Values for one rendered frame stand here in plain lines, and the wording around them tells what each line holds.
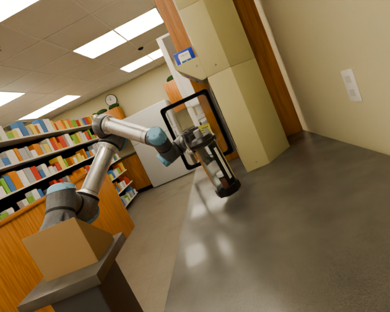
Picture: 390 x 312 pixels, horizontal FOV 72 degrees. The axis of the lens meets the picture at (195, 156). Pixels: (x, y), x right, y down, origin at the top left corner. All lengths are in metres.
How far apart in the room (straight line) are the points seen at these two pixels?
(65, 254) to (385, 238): 1.01
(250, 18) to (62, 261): 1.48
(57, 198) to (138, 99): 5.92
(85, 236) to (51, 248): 0.14
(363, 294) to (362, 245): 0.12
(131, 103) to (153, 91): 0.65
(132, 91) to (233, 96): 5.94
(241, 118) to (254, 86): 0.17
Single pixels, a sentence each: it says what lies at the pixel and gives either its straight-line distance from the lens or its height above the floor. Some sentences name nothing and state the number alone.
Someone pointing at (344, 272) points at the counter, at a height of 0.94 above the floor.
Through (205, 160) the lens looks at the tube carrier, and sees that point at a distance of 0.97.
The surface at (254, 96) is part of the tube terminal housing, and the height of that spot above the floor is 1.25.
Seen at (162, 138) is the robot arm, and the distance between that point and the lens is 1.13.
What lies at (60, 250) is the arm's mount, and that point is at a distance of 1.18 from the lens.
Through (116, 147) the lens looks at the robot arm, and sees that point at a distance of 1.46.
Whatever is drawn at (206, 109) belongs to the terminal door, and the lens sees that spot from 1.53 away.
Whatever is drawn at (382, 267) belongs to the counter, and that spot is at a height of 0.94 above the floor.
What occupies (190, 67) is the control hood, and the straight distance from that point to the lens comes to 1.23.
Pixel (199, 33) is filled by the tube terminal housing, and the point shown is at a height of 1.59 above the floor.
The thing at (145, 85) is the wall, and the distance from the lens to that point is 6.99.
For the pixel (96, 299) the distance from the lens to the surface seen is 1.18.
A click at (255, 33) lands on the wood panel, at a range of 1.65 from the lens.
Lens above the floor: 1.30
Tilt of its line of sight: 9 degrees down
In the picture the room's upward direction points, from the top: 25 degrees counter-clockwise
